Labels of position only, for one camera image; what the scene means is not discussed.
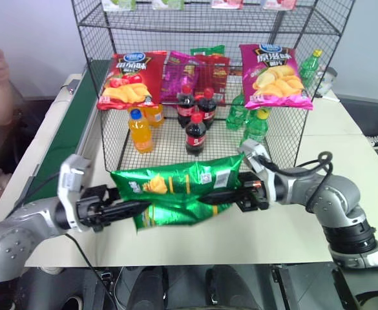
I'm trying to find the pink white snack packet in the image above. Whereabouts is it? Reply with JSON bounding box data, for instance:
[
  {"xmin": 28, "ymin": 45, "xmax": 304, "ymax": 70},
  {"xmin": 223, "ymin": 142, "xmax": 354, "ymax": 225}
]
[
  {"xmin": 262, "ymin": 0, "xmax": 298, "ymax": 12},
  {"xmin": 210, "ymin": 0, "xmax": 246, "ymax": 10}
]

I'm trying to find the black wire mesh rack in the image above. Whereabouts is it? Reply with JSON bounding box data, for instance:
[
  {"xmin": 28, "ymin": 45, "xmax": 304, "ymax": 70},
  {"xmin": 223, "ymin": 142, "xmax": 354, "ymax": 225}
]
[{"xmin": 70, "ymin": 0, "xmax": 357, "ymax": 172}]

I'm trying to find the green soda bottle yellow cap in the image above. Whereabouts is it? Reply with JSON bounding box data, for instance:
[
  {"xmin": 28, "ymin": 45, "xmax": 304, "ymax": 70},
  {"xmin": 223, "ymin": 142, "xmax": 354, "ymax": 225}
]
[
  {"xmin": 299, "ymin": 48, "xmax": 324, "ymax": 90},
  {"xmin": 241, "ymin": 107, "xmax": 271, "ymax": 147},
  {"xmin": 225, "ymin": 91, "xmax": 249, "ymax": 130}
]

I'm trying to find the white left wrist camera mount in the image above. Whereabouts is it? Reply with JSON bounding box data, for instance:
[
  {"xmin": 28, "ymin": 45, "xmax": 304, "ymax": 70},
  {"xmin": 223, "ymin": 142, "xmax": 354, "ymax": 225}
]
[{"xmin": 57, "ymin": 154, "xmax": 95, "ymax": 233}]

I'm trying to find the small red snack bag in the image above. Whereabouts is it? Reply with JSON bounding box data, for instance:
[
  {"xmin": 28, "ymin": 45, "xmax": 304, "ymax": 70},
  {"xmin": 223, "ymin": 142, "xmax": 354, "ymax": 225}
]
[{"xmin": 194, "ymin": 54, "xmax": 231, "ymax": 106}]

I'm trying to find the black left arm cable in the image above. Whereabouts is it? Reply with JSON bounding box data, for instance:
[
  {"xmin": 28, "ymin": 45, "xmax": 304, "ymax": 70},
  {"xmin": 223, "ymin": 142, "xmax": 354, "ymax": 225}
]
[{"xmin": 64, "ymin": 232, "xmax": 120, "ymax": 310}]

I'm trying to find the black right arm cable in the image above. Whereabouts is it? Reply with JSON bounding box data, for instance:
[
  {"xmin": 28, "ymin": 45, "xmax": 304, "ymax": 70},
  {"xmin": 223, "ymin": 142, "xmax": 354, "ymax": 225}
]
[{"xmin": 258, "ymin": 150, "xmax": 335, "ymax": 214}]

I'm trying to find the green chip bag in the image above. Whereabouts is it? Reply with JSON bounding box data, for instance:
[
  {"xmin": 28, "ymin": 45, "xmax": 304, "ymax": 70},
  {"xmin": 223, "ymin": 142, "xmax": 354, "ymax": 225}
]
[{"xmin": 110, "ymin": 152, "xmax": 246, "ymax": 233}]

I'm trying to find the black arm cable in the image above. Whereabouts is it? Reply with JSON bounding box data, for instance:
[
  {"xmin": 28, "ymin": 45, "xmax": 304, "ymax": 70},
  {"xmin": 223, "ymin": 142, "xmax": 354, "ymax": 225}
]
[
  {"xmin": 64, "ymin": 232, "xmax": 120, "ymax": 310},
  {"xmin": 258, "ymin": 150, "xmax": 335, "ymax": 214}
]

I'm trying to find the white cup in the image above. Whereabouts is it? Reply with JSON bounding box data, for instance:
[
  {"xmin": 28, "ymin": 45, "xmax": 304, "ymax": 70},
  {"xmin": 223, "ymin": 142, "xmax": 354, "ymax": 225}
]
[{"xmin": 315, "ymin": 67, "xmax": 339, "ymax": 98}]

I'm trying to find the small magenta snack bag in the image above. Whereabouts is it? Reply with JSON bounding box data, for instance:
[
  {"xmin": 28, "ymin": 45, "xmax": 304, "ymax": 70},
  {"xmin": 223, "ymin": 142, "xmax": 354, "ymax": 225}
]
[{"xmin": 159, "ymin": 50, "xmax": 206, "ymax": 105}]

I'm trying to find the cola bottle red cap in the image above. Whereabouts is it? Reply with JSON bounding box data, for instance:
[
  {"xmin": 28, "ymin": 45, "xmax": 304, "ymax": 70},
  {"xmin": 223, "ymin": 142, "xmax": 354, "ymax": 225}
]
[
  {"xmin": 176, "ymin": 84, "xmax": 197, "ymax": 129},
  {"xmin": 184, "ymin": 113, "xmax": 207, "ymax": 158},
  {"xmin": 197, "ymin": 87, "xmax": 218, "ymax": 130}
]

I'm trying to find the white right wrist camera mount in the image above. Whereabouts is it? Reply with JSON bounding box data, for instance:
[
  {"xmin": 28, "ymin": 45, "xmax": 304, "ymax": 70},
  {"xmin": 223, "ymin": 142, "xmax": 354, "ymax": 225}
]
[{"xmin": 237, "ymin": 139, "xmax": 278, "ymax": 203}]

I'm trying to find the small green snack bag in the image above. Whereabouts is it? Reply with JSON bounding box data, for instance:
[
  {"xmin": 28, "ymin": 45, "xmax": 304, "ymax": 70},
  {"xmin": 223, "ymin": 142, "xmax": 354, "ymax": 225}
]
[{"xmin": 189, "ymin": 45, "xmax": 226, "ymax": 58}]

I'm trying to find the green white snack packet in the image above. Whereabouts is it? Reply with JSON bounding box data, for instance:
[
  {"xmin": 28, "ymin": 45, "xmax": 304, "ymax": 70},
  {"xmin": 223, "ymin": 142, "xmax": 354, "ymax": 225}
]
[
  {"xmin": 101, "ymin": 0, "xmax": 137, "ymax": 12},
  {"xmin": 151, "ymin": 0, "xmax": 185, "ymax": 11}
]

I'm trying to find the orange soda bottle blue cap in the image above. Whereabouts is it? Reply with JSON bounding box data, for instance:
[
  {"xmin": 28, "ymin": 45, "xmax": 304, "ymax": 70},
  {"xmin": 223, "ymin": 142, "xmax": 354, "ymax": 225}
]
[
  {"xmin": 143, "ymin": 103, "xmax": 165, "ymax": 129},
  {"xmin": 127, "ymin": 108, "xmax": 154, "ymax": 154}
]

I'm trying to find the green conveyor belt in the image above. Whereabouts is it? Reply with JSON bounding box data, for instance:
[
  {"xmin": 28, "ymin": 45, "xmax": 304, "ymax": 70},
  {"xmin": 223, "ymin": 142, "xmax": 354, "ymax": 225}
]
[{"xmin": 7, "ymin": 59, "xmax": 112, "ymax": 214}]

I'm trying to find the large red chip bag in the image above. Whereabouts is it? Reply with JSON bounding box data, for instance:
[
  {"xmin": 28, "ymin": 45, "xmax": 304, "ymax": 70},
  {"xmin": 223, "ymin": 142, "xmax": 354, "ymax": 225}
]
[{"xmin": 96, "ymin": 50, "xmax": 168, "ymax": 112}]

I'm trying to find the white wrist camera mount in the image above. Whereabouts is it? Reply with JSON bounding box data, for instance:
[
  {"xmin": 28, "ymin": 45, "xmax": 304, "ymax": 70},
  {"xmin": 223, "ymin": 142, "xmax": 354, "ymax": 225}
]
[
  {"xmin": 237, "ymin": 139, "xmax": 278, "ymax": 203},
  {"xmin": 57, "ymin": 154, "xmax": 95, "ymax": 233}
]

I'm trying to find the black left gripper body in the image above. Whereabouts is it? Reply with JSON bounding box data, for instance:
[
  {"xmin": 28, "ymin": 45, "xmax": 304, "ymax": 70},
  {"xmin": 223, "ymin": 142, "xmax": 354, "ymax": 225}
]
[{"xmin": 75, "ymin": 184, "xmax": 112, "ymax": 233}]

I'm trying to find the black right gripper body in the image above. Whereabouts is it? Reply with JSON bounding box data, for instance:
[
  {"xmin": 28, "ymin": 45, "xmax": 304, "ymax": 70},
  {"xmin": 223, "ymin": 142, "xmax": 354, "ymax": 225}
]
[{"xmin": 235, "ymin": 172, "xmax": 271, "ymax": 213}]

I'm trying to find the dark rounded shape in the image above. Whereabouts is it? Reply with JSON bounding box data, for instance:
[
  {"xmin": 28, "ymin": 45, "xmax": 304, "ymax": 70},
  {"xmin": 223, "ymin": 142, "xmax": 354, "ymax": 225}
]
[{"xmin": 132, "ymin": 267, "xmax": 169, "ymax": 310}]

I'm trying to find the large magenta chip bag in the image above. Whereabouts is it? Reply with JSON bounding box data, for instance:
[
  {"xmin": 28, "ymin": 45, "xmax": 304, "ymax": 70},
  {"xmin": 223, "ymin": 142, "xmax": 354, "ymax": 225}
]
[{"xmin": 238, "ymin": 43, "xmax": 315, "ymax": 111}]

